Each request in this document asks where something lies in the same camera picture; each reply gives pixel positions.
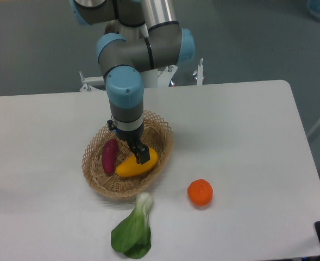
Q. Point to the yellow mango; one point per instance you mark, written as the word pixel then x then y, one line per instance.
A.
pixel 130 168

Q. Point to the green bok choy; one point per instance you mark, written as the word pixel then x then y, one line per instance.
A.
pixel 132 236

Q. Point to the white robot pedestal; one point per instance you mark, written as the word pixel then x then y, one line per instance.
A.
pixel 159 77

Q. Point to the purple sweet potato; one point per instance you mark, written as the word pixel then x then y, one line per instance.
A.
pixel 109 155

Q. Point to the woven wicker basket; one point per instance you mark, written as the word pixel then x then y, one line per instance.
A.
pixel 157 135

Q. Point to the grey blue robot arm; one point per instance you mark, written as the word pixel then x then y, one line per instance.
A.
pixel 125 96

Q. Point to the orange fruit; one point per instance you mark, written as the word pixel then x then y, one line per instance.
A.
pixel 200 192

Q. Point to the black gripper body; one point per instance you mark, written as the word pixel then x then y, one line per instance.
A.
pixel 128 128

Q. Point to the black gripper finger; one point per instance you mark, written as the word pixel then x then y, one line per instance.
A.
pixel 141 153

